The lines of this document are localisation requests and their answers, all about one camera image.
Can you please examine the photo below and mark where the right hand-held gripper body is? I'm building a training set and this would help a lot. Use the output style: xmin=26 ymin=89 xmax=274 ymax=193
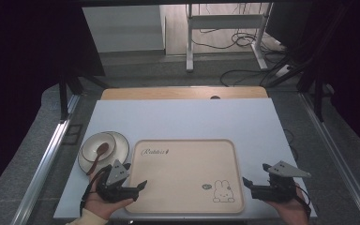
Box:
xmin=250 ymin=160 xmax=312 ymax=203

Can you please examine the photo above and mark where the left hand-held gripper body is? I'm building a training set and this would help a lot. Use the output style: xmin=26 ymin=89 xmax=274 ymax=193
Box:
xmin=96 ymin=158 xmax=140 ymax=203

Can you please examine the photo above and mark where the person's left hand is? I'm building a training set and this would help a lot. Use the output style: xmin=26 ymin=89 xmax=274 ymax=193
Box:
xmin=83 ymin=170 xmax=135 ymax=220

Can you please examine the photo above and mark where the person's right hand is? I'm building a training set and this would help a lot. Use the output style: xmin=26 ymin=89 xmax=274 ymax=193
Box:
xmin=264 ymin=185 xmax=311 ymax=225

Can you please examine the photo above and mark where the white plate with dark rim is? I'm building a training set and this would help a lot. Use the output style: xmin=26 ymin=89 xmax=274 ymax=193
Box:
xmin=77 ymin=130 xmax=131 ymax=175

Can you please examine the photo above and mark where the brown wooden spoon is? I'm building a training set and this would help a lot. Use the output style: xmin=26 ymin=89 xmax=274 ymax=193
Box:
xmin=85 ymin=142 xmax=111 ymax=176

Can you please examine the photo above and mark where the white bowl with dark rim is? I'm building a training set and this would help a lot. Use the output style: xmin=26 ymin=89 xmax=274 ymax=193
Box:
xmin=81 ymin=132 xmax=117 ymax=163

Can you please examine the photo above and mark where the beige tray with rabbit print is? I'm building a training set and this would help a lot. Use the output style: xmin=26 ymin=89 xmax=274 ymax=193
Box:
xmin=125 ymin=139 xmax=246 ymax=216

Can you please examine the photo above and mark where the wooden table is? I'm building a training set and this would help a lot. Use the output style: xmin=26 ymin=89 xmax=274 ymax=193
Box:
xmin=100 ymin=85 xmax=269 ymax=101

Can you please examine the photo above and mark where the black metal stand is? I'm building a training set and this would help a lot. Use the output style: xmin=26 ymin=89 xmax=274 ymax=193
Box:
xmin=57 ymin=64 xmax=111 ymax=122
xmin=263 ymin=55 xmax=334 ymax=123

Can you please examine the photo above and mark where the white power strip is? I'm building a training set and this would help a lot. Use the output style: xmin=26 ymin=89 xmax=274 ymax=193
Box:
xmin=274 ymin=64 xmax=293 ymax=78

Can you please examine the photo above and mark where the white cabinet panel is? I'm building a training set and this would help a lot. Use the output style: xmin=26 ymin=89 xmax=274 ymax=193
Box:
xmin=81 ymin=5 xmax=167 ymax=53

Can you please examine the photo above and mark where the black wrist strap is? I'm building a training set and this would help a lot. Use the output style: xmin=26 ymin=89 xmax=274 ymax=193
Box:
xmin=293 ymin=183 xmax=312 ymax=220
xmin=80 ymin=164 xmax=113 ymax=218

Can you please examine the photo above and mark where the aluminium rail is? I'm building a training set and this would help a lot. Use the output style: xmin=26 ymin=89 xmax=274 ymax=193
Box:
xmin=298 ymin=92 xmax=360 ymax=225
xmin=10 ymin=94 xmax=82 ymax=225

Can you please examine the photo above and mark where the black floor cable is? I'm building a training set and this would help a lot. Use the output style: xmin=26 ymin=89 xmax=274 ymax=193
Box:
xmin=189 ymin=29 xmax=287 ymax=55
xmin=219 ymin=64 xmax=284 ymax=88

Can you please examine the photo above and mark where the white metal desk frame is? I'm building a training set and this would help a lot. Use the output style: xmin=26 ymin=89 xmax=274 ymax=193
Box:
xmin=185 ymin=3 xmax=274 ymax=73

